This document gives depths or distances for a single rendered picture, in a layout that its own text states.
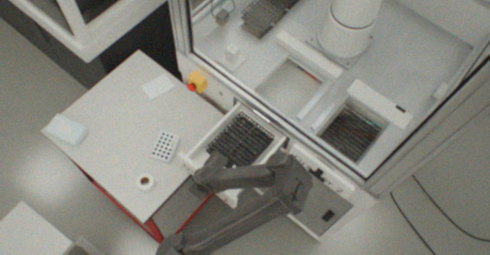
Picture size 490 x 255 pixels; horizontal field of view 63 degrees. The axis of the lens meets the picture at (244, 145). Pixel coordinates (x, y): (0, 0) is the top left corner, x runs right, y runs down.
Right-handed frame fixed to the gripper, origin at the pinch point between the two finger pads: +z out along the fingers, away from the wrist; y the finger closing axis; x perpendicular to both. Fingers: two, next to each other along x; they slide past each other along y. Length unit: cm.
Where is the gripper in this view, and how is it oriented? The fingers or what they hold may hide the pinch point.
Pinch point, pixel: (205, 190)
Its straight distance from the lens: 150.9
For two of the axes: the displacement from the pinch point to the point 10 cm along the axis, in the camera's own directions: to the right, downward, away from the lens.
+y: 6.5, -7.0, 2.9
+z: -0.3, 3.5, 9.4
